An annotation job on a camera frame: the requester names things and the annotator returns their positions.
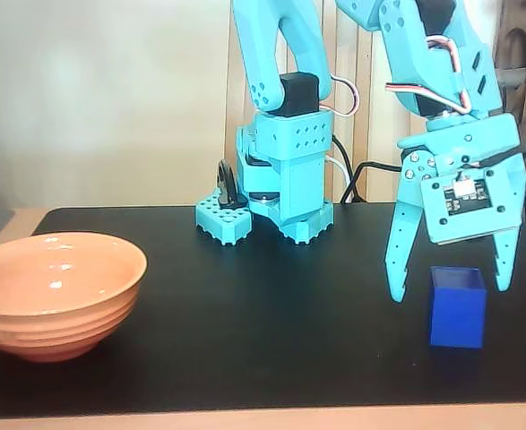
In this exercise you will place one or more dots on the turquoise gripper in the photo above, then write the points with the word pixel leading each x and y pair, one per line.
pixel 461 141

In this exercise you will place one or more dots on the blue cube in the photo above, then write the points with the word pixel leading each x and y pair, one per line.
pixel 457 313

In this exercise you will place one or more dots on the turquoise perforated robot base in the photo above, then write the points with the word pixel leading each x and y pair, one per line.
pixel 220 224

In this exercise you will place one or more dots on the turquoise robot arm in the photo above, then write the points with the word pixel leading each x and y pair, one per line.
pixel 289 134

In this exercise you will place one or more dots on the orange ribbed bowl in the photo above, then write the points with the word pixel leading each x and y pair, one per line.
pixel 56 313

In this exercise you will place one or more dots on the wooden slatted panel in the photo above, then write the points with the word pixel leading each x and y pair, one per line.
pixel 365 112

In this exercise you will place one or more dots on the grey bottle neck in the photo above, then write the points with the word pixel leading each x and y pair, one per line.
pixel 513 76

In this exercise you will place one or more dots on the black table mat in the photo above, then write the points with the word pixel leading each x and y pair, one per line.
pixel 289 349

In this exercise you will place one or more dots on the black table clamp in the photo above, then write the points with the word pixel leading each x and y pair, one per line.
pixel 227 183

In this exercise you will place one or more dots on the turquoise wrist camera mount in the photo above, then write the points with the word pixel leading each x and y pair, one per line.
pixel 468 219

